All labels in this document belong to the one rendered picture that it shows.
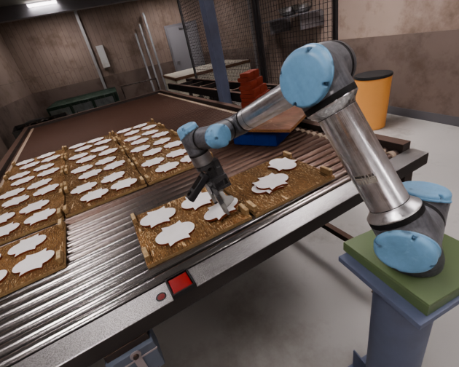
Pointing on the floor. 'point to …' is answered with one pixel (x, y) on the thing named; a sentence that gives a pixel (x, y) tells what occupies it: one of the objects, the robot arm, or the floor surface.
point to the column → (395, 323)
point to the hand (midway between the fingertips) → (221, 209)
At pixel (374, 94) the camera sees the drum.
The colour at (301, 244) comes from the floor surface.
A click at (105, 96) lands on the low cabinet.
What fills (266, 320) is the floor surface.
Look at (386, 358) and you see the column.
